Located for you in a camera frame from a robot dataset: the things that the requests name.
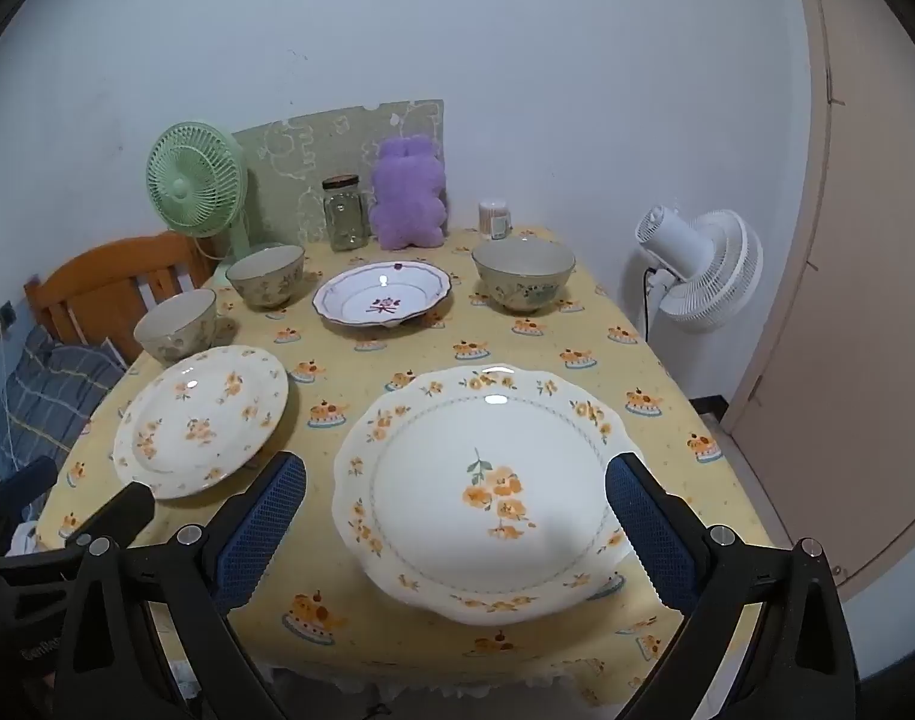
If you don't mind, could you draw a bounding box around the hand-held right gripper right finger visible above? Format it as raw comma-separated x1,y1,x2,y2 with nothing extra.
603,452,859,720

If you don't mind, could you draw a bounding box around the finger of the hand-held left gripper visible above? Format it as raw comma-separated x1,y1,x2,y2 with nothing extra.
59,480,157,550

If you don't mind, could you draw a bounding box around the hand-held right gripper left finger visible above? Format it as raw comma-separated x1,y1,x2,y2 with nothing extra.
52,452,308,720

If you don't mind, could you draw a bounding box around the small orange floral plate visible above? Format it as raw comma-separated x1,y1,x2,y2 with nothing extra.
112,345,289,501

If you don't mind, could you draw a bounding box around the large orange floral plate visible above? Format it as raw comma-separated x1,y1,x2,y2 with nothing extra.
332,364,637,627

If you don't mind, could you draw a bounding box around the small floral ceramic bowl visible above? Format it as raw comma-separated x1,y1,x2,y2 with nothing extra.
225,244,307,310
133,289,218,361

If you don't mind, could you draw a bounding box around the red patterned scalloped plate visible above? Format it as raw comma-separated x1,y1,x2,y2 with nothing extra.
311,261,455,329

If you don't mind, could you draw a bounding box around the large floral ceramic bowl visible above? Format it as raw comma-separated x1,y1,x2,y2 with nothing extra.
471,238,577,314

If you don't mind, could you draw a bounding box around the blue plaid cloth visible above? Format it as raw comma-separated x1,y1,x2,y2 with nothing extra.
0,326,128,477

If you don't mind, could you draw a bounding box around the wooden chair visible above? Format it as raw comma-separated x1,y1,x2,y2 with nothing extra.
23,232,214,365

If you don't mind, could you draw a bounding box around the yellow printed tablecloth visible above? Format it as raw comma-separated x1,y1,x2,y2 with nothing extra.
33,225,777,706

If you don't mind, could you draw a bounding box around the white floor fan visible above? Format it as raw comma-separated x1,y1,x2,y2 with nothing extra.
635,204,764,334

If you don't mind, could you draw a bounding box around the beige door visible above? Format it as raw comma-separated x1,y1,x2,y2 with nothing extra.
719,0,915,601

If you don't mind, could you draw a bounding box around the glass jar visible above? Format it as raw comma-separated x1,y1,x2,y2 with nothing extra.
322,175,370,251

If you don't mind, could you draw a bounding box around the green desk fan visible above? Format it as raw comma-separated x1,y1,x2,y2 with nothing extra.
145,118,278,282

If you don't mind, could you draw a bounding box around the toothpick holder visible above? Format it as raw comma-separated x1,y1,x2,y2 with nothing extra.
478,199,512,239

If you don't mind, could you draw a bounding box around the purple plush toy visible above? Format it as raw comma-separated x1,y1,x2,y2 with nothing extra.
370,135,449,250

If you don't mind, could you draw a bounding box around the green patterned board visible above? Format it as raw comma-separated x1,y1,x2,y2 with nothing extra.
232,99,447,245

